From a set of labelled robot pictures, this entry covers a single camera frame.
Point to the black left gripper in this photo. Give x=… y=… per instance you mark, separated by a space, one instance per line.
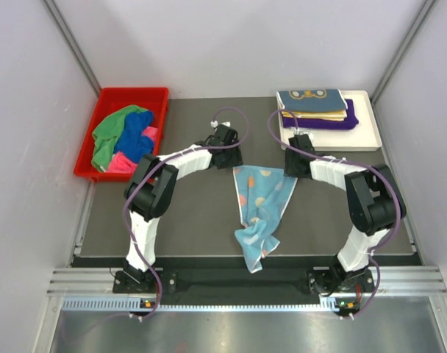
x=234 y=160

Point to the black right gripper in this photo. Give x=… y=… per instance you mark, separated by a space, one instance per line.
x=289 y=168

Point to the light blue patterned towel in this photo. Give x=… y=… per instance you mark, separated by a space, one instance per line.
x=263 y=195

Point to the yellow and blue cartoon towel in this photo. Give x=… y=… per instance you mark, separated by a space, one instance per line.
x=312 y=101

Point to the royal blue towel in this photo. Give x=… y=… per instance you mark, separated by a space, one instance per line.
x=132 y=142

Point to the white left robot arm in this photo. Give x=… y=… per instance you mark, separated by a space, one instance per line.
x=149 y=193

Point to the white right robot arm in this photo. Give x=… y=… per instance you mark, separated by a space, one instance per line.
x=374 y=204

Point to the cream folded towel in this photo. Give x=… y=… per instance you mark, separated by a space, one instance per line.
x=327 y=116

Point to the purple folded towel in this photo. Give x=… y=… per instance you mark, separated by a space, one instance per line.
x=348 y=123

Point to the white plastic tray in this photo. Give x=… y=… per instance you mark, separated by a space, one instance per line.
x=363 y=137

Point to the pink towel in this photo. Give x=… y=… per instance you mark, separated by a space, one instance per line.
x=121 y=164

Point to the green towel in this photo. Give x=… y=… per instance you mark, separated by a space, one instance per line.
x=106 y=135

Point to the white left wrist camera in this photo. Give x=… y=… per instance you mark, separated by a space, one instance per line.
x=214 y=124

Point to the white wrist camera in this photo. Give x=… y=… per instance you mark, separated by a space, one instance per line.
x=214 y=124
x=307 y=133

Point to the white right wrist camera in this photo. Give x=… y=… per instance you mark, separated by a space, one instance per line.
x=307 y=133

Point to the aluminium front rail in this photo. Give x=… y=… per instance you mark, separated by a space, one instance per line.
x=394 y=281

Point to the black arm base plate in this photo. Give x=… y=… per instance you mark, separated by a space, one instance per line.
x=224 y=285

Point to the grey slotted cable duct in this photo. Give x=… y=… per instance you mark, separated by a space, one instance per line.
x=139 y=305

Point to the left aluminium frame post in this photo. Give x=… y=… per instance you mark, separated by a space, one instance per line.
x=66 y=33

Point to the aluminium frame post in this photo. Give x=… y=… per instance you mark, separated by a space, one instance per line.
x=66 y=33
x=414 y=28

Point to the right aluminium frame post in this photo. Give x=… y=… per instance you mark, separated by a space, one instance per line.
x=414 y=28

